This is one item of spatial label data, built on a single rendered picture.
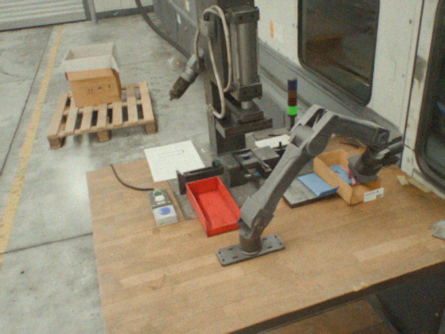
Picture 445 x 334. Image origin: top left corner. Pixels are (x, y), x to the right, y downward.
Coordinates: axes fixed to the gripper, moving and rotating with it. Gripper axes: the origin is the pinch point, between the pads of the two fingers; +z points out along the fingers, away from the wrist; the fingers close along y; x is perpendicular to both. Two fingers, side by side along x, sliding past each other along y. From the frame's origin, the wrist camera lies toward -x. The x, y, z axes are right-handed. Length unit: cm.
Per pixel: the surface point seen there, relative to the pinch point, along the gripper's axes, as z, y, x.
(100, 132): 224, 198, 79
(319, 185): 3.2, 2.8, 10.6
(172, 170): 26, 33, 55
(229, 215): 4.7, 1.0, 44.5
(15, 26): 576, 757, 202
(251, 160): 7.1, 20.1, 29.0
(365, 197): -2.7, -8.0, 0.2
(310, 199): 0.7, -2.3, 17.0
